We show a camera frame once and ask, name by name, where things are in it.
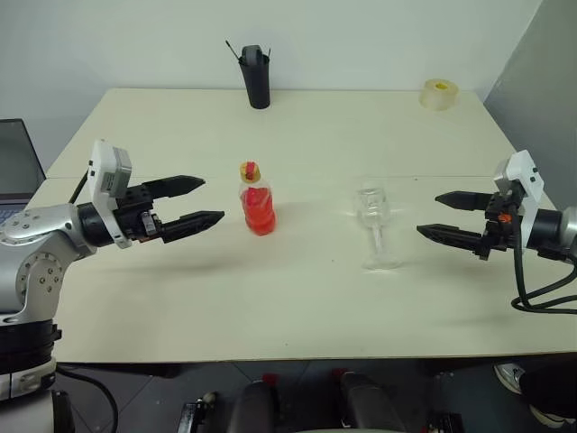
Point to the red juice bottle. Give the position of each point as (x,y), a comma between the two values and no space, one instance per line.
(259,216)

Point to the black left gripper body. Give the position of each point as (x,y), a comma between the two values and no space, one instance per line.
(135,216)

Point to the dark rounded shape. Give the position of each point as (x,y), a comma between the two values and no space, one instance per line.
(365,406)

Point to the black pen holder cup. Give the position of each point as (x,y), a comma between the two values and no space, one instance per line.
(257,85)

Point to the dark grey laptop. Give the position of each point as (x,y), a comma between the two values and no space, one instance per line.
(18,158)

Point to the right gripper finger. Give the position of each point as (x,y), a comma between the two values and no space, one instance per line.
(455,236)
(466,201)

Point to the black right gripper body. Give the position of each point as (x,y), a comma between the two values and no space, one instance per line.
(498,234)

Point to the clear wine glass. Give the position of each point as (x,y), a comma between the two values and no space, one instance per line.
(374,212)

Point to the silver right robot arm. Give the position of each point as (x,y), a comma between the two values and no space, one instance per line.
(565,230)

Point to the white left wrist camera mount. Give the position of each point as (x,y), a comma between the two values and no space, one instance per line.
(101,180)

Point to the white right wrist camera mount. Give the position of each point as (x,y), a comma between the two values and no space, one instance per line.
(523,176)

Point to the translucent tape roll yellow core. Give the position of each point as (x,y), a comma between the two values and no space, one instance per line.
(439,97)

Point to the long black stick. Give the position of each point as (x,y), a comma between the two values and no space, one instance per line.
(233,50)

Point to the black trouser leg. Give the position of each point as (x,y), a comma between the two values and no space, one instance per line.
(547,383)

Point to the white sneaker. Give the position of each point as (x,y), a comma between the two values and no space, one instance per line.
(552,416)
(509,376)

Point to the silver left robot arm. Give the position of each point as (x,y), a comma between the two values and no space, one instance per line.
(45,225)

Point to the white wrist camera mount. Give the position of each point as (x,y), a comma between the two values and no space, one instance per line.
(101,180)
(523,176)

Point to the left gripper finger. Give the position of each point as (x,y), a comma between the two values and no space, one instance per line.
(194,222)
(176,185)

